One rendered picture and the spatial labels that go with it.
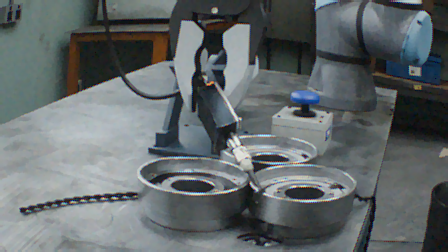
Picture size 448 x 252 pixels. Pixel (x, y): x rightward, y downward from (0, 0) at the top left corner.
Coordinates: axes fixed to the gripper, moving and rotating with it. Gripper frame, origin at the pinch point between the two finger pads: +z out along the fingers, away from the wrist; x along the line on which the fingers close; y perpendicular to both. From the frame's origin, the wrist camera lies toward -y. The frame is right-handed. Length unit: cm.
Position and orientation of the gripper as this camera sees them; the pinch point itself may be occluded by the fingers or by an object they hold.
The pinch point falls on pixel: (208, 100)
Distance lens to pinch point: 59.2
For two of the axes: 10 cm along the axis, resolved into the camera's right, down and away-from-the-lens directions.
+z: -1.0, 9.9, 1.3
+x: -9.3, -1.3, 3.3
